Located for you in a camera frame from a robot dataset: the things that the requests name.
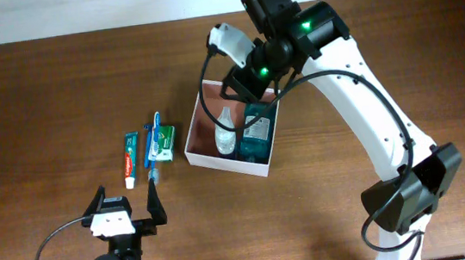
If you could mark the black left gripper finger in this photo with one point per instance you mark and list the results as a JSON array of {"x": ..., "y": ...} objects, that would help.
[
  {"x": 154, "y": 205},
  {"x": 96, "y": 202}
]

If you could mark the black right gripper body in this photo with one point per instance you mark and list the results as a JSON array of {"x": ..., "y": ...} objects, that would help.
[{"x": 262, "y": 65}]

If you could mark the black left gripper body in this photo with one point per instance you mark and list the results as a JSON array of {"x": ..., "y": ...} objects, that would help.
[{"x": 146, "y": 227}]

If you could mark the clear foam soap pump bottle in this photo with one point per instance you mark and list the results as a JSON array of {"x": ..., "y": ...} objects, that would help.
[{"x": 225, "y": 140}]

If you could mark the teal Listerine mouthwash bottle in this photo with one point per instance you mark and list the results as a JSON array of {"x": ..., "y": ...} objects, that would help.
[{"x": 255, "y": 144}]

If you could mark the pink box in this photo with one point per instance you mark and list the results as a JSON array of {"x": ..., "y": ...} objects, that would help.
[{"x": 201, "y": 148}]

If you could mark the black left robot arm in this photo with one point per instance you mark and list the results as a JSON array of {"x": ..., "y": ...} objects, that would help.
[{"x": 123, "y": 247}]

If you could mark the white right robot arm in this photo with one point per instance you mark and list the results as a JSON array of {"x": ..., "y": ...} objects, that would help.
[{"x": 315, "y": 46}]

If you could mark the blue white toothbrush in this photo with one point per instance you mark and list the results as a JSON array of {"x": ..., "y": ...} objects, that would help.
[{"x": 153, "y": 172}]

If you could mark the green Dettol soap bar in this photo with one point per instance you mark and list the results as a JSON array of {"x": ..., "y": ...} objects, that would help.
[{"x": 166, "y": 138}]

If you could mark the green Colgate toothpaste tube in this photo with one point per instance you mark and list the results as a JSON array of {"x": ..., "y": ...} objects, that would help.
[{"x": 130, "y": 161}]

